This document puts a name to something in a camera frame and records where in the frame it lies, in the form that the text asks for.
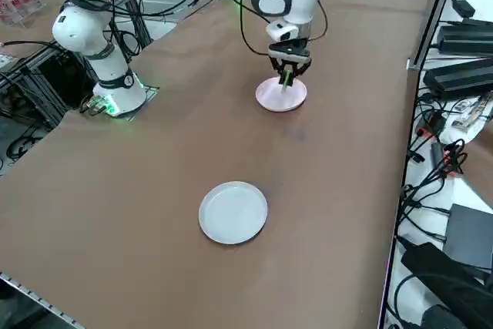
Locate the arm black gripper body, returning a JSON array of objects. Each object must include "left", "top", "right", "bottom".
[{"left": 268, "top": 37, "right": 311, "bottom": 63}]

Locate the white plate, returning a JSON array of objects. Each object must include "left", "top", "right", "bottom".
[{"left": 255, "top": 76, "right": 309, "bottom": 113}]

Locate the blue plate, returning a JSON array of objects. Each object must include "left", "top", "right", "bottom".
[{"left": 198, "top": 180, "right": 269, "bottom": 246}]

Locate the small black power adapter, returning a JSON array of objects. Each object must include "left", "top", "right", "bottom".
[{"left": 449, "top": 0, "right": 478, "bottom": 18}]

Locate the printed packet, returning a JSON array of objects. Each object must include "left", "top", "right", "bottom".
[{"left": 448, "top": 92, "right": 493, "bottom": 142}]

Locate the flat grey box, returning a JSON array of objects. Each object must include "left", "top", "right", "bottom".
[{"left": 441, "top": 203, "right": 493, "bottom": 269}]

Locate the large black blurred object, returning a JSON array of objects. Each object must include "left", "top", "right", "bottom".
[{"left": 400, "top": 242, "right": 493, "bottom": 329}]

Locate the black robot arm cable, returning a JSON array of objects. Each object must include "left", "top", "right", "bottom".
[{"left": 237, "top": 0, "right": 329, "bottom": 57}]

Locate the aluminium camera post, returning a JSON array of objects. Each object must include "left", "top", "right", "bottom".
[{"left": 407, "top": 0, "right": 464, "bottom": 72}]

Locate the black metal frame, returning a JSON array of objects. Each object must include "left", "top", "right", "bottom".
[{"left": 0, "top": 42, "right": 99, "bottom": 130}]

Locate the aluminium table edge rail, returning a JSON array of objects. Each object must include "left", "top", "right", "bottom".
[{"left": 0, "top": 271, "right": 85, "bottom": 329}]

